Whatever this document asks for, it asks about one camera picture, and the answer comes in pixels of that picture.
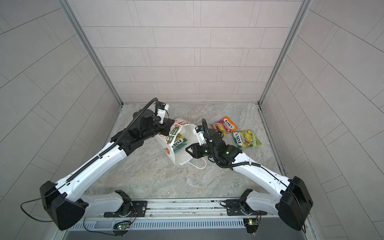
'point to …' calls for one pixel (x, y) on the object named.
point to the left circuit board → (122, 227)
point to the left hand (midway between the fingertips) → (177, 119)
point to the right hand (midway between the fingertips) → (188, 150)
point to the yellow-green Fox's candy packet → (245, 138)
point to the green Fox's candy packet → (179, 143)
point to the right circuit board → (252, 225)
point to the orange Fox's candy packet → (225, 125)
